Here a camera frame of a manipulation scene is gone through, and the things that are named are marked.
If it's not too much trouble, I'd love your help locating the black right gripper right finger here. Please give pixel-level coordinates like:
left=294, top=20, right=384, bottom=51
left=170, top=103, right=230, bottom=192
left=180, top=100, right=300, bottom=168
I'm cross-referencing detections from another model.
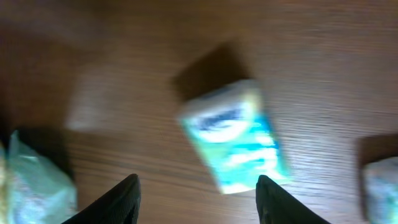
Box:
left=256, top=175, right=330, bottom=224

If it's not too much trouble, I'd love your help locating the teal wet wipes pack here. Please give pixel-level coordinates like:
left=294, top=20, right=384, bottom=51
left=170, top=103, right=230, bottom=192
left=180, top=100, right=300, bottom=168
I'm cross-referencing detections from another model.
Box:
left=5, top=131, right=77, bottom=224

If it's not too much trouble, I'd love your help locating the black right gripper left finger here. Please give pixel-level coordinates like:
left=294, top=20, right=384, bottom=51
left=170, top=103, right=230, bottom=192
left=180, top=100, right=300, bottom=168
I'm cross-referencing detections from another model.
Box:
left=62, top=174, right=141, bottom=224

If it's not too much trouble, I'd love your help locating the teal Kleenex tissue pack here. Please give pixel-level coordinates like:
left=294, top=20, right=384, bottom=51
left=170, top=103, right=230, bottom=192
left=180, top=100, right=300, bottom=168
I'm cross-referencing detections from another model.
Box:
left=178, top=79, right=290, bottom=194

